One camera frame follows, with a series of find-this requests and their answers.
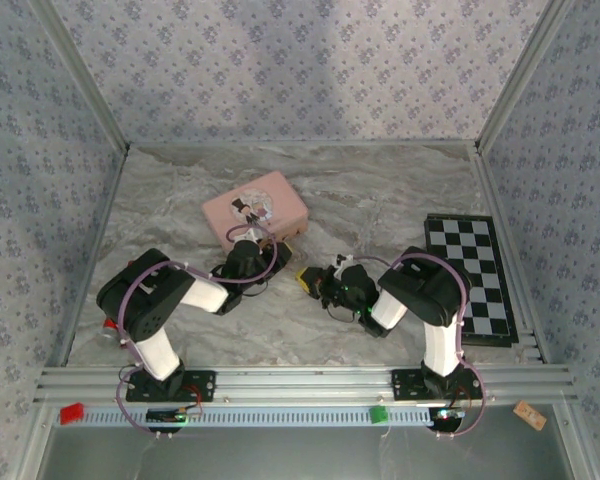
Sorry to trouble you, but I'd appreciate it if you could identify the black white chessboard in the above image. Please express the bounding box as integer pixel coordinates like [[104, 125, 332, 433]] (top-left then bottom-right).
[[423, 213, 521, 351]]

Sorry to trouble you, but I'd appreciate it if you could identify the orange paper tag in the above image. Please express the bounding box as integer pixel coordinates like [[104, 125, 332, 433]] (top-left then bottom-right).
[[511, 399, 548, 432]]

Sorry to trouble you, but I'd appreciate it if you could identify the grey slotted cable duct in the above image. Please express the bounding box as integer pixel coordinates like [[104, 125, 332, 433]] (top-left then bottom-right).
[[54, 404, 461, 428]]

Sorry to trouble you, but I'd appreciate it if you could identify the aluminium side rail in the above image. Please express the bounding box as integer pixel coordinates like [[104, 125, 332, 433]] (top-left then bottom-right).
[[468, 144, 550, 367], [43, 148, 132, 370]]

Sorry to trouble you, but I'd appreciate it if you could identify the red plastic block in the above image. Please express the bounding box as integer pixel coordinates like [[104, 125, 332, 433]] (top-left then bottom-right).
[[59, 402, 87, 427]]

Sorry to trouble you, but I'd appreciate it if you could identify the aluminium corner post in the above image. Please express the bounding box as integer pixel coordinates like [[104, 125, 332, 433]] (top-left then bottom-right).
[[473, 0, 580, 155], [28, 0, 132, 152]]

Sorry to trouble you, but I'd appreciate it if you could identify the pink box with cartoon couple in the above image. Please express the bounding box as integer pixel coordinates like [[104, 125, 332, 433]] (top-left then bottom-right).
[[200, 170, 310, 255]]

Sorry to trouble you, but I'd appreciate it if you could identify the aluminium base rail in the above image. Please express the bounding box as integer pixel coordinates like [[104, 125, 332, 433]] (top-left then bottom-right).
[[33, 366, 580, 404]]

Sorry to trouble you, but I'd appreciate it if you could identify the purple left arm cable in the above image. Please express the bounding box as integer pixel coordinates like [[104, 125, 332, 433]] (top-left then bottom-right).
[[115, 223, 280, 440]]

